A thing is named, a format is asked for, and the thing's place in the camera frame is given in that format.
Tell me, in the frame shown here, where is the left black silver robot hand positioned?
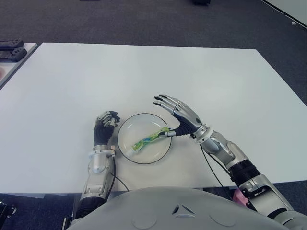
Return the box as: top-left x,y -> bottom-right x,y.
93,110 -> 121,146

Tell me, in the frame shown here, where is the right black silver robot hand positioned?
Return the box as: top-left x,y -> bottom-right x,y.
153,94 -> 210,142

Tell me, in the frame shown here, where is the green toothpaste tube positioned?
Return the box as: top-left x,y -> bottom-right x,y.
127,126 -> 172,155

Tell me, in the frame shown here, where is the white plate with black rim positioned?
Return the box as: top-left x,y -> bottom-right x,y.
117,112 -> 173,165

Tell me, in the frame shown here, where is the grey robot torso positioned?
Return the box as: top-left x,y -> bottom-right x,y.
65,186 -> 307,230

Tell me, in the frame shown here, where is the pink cardboard box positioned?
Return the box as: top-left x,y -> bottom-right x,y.
233,187 -> 249,207

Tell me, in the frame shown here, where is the white side table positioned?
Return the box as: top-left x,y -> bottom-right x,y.
0,43 -> 39,91

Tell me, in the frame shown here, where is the black game controller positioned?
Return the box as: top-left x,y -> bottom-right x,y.
0,47 -> 28,63
0,39 -> 25,50

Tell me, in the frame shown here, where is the black metal device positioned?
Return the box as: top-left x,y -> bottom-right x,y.
0,199 -> 18,219

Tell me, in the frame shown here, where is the white desk with black edge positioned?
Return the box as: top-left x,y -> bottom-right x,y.
260,0 -> 307,33

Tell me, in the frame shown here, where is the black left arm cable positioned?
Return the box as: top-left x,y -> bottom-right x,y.
108,149 -> 130,192

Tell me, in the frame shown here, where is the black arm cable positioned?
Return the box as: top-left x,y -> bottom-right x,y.
200,145 -> 235,201
108,149 -> 130,192

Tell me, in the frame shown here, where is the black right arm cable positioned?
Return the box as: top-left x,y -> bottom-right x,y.
200,145 -> 235,201

